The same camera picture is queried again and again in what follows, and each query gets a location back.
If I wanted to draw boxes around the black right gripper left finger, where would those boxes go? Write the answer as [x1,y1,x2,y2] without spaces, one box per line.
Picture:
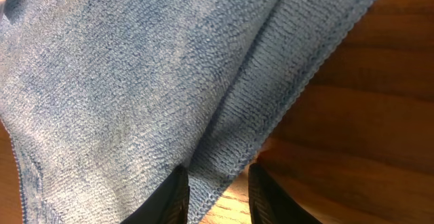
[121,165,190,224]

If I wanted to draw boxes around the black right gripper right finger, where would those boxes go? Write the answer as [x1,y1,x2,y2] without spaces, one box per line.
[248,163,321,224]

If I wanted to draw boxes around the blue microfiber cloth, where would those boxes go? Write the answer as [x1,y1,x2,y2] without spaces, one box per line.
[1,0,375,223]

